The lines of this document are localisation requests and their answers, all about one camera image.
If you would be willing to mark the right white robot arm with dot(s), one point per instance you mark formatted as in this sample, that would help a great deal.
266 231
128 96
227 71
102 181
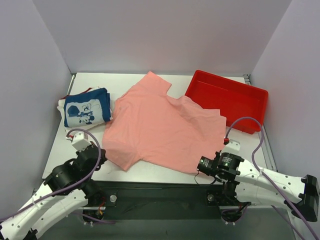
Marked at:
243 182

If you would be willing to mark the red plastic bin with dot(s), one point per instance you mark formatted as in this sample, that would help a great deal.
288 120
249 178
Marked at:
234 99

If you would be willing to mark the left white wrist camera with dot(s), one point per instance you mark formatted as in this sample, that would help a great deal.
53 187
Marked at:
79 141

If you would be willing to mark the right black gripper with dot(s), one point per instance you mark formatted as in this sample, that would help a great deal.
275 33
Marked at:
201 166

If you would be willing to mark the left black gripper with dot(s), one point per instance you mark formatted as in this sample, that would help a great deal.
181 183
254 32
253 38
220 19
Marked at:
99 155

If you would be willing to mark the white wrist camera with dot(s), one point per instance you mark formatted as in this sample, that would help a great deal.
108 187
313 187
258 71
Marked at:
231 146
79 141

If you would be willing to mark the pink t shirt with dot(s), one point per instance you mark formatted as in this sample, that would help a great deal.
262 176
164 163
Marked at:
149 125

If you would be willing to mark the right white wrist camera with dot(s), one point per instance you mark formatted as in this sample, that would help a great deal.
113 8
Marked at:
231 146

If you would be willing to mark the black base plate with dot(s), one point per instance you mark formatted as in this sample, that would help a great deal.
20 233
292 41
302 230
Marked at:
119 201

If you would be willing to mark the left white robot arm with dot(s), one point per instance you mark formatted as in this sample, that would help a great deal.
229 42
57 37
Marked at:
68 187

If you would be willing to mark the right aluminium frame rail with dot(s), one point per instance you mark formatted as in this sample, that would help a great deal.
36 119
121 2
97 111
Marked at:
267 151

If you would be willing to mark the folded white t shirt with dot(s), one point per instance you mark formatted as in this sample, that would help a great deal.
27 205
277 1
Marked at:
60 106

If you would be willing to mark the folded blue printed t shirt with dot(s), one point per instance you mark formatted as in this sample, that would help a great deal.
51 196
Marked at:
85 110

